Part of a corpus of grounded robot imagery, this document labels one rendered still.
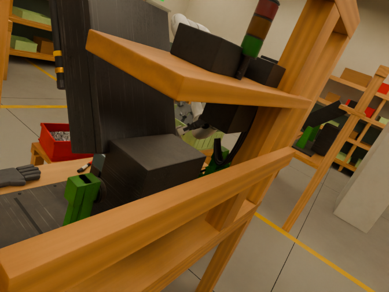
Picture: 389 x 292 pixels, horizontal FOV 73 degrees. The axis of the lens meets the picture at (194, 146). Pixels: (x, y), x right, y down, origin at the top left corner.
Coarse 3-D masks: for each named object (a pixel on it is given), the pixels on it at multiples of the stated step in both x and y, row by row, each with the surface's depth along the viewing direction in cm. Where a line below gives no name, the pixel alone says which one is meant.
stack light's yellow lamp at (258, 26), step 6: (252, 18) 62; (258, 18) 61; (252, 24) 62; (258, 24) 61; (264, 24) 61; (270, 24) 62; (252, 30) 62; (258, 30) 62; (264, 30) 62; (258, 36) 62; (264, 36) 63
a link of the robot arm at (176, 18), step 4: (176, 16) 147; (180, 16) 146; (184, 16) 148; (172, 20) 148; (176, 20) 146; (180, 20) 145; (184, 20) 146; (188, 20) 148; (172, 24) 147; (176, 24) 145; (188, 24) 146; (192, 24) 149; (196, 24) 152; (172, 28) 148; (176, 28) 145
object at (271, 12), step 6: (264, 0) 60; (270, 0) 60; (276, 0) 60; (258, 6) 61; (264, 6) 60; (270, 6) 60; (276, 6) 60; (258, 12) 61; (264, 12) 60; (270, 12) 60; (276, 12) 62; (264, 18) 61; (270, 18) 61
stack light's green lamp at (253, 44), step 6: (246, 36) 64; (252, 36) 63; (246, 42) 63; (252, 42) 63; (258, 42) 63; (246, 48) 64; (252, 48) 63; (258, 48) 64; (246, 54) 64; (252, 54) 64
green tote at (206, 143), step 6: (174, 108) 266; (216, 132) 228; (222, 132) 235; (186, 138) 215; (192, 138) 212; (204, 138) 218; (210, 138) 225; (192, 144) 212; (198, 144) 215; (204, 144) 223; (210, 144) 231; (198, 150) 220
